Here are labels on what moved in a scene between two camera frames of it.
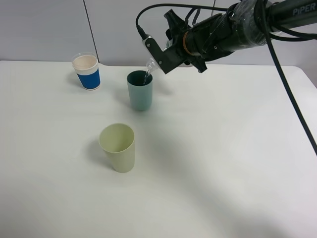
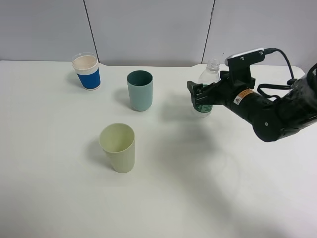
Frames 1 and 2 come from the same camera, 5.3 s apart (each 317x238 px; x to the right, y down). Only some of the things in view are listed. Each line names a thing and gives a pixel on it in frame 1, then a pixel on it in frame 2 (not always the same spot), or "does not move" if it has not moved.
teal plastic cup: x=140 y=85 does not move
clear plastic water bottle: x=151 y=65 → x=209 y=75
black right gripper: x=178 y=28 → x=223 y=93
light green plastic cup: x=119 y=139 does not move
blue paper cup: x=86 y=64 does not move
